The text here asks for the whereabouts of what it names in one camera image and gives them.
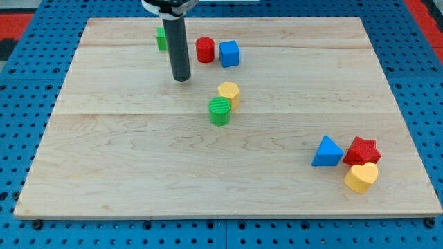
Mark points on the yellow hexagon block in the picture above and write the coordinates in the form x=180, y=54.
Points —
x=231, y=91

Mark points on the red star block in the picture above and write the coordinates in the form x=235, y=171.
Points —
x=362, y=151

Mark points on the green block behind rod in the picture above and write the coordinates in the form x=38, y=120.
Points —
x=161, y=39

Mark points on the white black robot arm flange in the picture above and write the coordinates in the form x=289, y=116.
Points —
x=169, y=10

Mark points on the yellow heart block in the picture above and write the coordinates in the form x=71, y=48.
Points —
x=360, y=178

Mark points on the blue cube block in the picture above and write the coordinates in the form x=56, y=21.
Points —
x=229, y=53

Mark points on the wooden board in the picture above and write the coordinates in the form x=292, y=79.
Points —
x=125, y=141

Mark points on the green cylinder block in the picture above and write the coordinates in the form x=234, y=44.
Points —
x=219, y=111

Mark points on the blue triangle block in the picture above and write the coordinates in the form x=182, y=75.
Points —
x=328, y=153

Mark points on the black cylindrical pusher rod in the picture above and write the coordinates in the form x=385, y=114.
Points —
x=175, y=33

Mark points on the red cylinder block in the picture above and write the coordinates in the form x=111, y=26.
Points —
x=205, y=49

